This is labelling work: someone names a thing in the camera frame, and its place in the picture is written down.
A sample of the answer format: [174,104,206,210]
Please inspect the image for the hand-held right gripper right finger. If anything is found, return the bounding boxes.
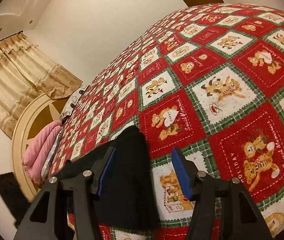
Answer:
[171,148,273,240]

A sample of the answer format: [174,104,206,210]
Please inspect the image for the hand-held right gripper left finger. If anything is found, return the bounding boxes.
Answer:
[14,146,117,240]

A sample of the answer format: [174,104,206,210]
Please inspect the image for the black pants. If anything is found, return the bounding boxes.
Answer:
[55,125,161,231]

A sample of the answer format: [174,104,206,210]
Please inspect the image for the folded pink blanket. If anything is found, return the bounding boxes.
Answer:
[22,120,64,183]

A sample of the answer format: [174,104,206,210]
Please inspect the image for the patterned white pillow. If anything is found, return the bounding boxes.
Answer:
[59,86,89,122]

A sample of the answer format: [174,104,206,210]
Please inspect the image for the red printed bedspread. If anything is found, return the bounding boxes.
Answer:
[48,3,284,240]

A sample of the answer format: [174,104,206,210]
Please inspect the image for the dark box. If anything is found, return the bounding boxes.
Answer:
[0,172,34,228]

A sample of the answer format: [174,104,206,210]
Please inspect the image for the cream wooden headboard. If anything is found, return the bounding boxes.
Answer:
[11,92,69,203]

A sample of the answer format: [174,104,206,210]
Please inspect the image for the beige floral curtain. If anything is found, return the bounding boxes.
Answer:
[0,32,83,139]

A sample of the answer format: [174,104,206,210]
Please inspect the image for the dark curtain rod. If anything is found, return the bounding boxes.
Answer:
[0,31,24,43]

